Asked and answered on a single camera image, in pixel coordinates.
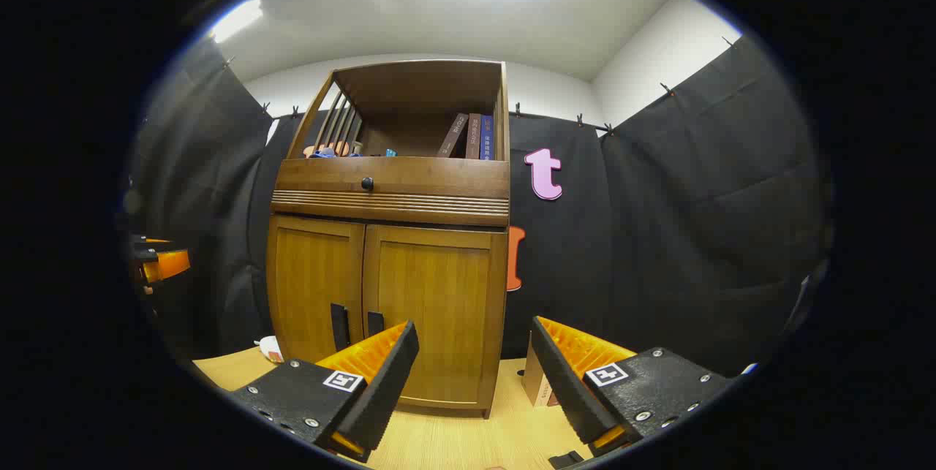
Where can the small blue object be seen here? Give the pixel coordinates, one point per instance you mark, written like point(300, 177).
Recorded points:
point(322, 153)

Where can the small ceiling light panel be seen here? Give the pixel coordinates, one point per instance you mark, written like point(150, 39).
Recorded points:
point(235, 19)

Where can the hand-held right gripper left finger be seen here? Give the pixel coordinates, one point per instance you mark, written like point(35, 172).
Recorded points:
point(387, 389)

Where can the blue book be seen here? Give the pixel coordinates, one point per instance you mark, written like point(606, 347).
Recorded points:
point(487, 137)

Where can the white round object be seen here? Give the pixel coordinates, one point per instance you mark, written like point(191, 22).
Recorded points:
point(270, 348)

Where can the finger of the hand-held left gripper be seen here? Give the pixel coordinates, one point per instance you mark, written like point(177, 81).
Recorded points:
point(168, 265)
point(145, 248)

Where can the black backdrop cloth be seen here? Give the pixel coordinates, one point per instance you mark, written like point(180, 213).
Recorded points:
point(695, 236)

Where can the brown upright book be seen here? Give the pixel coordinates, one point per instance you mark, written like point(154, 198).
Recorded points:
point(474, 136)

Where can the wooden double-door shoe cabinet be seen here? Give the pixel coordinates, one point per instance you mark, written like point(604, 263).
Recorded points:
point(395, 208)

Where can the wooden shoe cabinet door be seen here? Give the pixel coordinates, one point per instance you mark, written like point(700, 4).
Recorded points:
point(446, 302)
point(311, 280)

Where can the cardboard box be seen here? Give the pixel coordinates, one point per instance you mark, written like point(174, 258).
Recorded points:
point(536, 378)

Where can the brown leaning book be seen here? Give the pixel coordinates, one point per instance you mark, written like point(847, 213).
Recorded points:
point(453, 135)

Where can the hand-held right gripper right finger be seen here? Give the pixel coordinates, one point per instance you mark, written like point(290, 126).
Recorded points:
point(559, 382)

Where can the wooden cabinet drawer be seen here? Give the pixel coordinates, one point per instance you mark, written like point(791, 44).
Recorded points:
point(439, 177)

